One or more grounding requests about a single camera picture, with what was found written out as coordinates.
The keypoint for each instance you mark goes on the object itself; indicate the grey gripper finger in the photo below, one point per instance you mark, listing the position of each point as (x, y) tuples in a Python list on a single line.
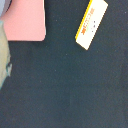
[(5, 65)]

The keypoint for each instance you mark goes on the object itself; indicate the yellow butter box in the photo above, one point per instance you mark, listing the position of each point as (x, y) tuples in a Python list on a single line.
[(90, 22)]

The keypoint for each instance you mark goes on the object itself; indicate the pink brown mat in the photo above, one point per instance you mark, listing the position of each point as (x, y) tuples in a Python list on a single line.
[(25, 20)]

